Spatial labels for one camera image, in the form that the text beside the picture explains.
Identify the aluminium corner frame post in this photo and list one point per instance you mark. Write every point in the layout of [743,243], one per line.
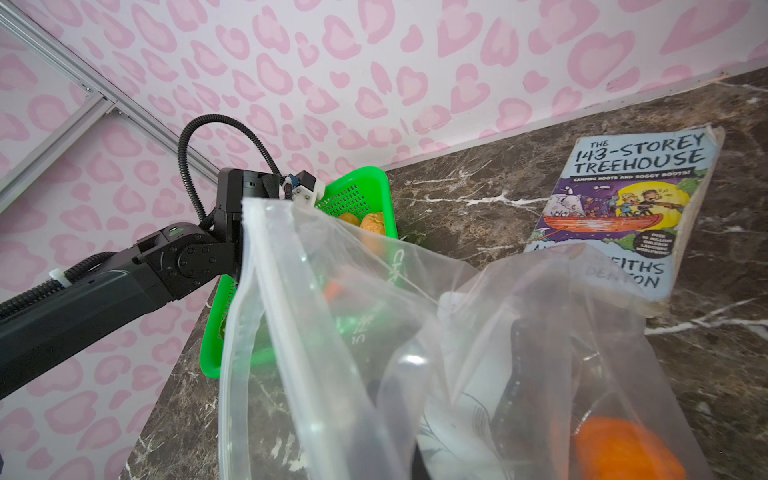
[43,83]

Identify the green plastic perforated basket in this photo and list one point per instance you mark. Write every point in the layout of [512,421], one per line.
[361,192]

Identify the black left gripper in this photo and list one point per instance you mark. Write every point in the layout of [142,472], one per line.
[234,185]

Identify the orange carrot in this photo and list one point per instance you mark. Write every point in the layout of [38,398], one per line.
[333,290]

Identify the aluminium diagonal frame bar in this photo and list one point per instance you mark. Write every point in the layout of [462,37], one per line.
[42,157]

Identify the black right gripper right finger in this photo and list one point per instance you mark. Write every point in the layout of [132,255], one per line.
[531,425]

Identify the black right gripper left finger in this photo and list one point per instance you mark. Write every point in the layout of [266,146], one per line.
[400,399]

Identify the yellow potato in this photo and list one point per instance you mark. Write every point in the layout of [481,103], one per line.
[350,218]

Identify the brown sweet potato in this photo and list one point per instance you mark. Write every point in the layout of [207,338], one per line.
[374,223]

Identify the clear zip top bag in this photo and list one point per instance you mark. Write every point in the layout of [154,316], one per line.
[407,309]

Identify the orange toy pumpkin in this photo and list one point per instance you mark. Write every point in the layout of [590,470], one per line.
[609,448]

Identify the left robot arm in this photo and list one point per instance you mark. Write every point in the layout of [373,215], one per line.
[47,324]

